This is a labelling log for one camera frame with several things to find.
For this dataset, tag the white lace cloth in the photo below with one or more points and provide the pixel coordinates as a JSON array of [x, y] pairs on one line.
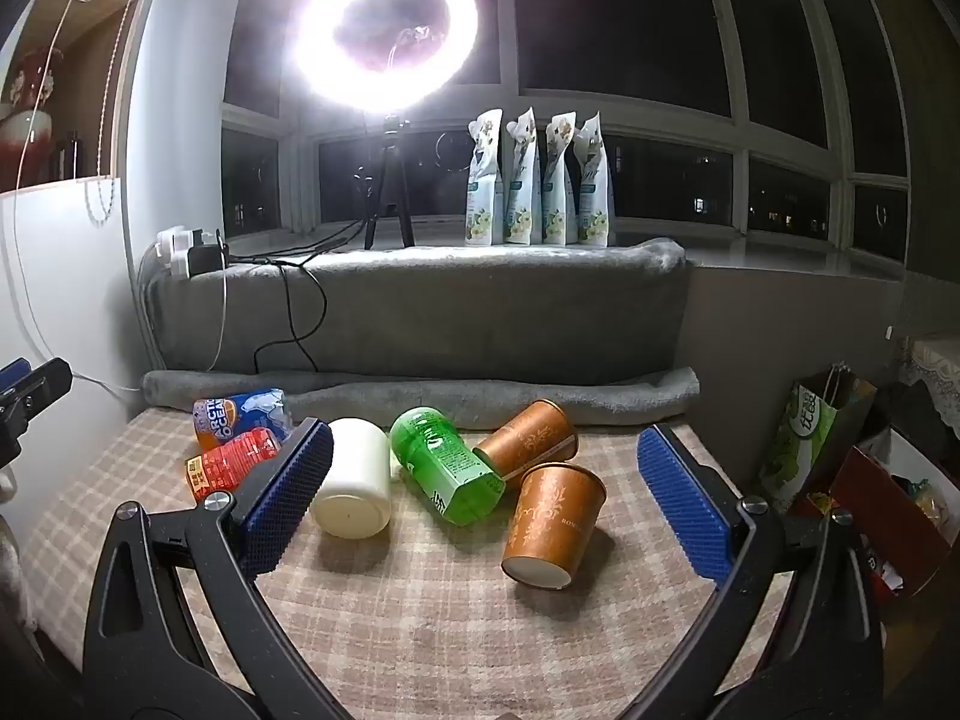
[[934, 360]]

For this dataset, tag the white green stand-up pouch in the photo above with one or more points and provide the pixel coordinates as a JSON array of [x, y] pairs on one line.
[[523, 187], [559, 187], [484, 187], [595, 187]]

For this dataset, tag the black tripod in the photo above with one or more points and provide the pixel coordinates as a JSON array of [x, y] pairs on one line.
[[391, 165]]

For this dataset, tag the white power strip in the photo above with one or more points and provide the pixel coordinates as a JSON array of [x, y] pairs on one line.
[[172, 255]]

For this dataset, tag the wooden shelf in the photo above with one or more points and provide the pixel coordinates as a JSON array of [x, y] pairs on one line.
[[90, 75]]

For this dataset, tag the red drink can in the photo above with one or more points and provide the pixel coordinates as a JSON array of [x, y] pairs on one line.
[[232, 465]]

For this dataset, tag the white plastic cup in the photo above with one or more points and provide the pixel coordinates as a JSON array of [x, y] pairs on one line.
[[352, 480]]

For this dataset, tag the grey fleece blanket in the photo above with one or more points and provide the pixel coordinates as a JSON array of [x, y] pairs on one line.
[[465, 307]]

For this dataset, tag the beige checkered blanket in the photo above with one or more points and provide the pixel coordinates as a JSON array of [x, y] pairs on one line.
[[420, 615]]

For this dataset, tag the green plastic cup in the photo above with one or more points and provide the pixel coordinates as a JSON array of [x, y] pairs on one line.
[[446, 465]]

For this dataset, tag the blue and orange drink can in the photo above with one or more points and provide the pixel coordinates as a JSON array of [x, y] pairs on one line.
[[240, 409]]

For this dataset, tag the window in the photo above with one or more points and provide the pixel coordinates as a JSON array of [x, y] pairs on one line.
[[622, 15]]

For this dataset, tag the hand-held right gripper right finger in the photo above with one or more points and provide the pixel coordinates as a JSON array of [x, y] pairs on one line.
[[686, 510]]

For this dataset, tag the brown paper cup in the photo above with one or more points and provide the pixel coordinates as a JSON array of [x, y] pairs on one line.
[[532, 436], [555, 529]]

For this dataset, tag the green paper bag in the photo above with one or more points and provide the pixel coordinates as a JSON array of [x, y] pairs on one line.
[[806, 442]]

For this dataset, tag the black charger plug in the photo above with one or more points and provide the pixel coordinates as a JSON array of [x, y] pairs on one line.
[[206, 259]]

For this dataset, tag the red and white vase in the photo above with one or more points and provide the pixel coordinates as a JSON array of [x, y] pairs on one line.
[[30, 120]]

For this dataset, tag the red cardboard box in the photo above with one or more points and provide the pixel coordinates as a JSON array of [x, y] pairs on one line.
[[892, 525]]

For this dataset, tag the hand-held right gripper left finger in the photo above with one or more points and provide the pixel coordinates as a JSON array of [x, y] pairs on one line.
[[289, 499]]

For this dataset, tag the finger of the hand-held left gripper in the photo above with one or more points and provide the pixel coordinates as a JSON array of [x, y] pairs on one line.
[[37, 390]]

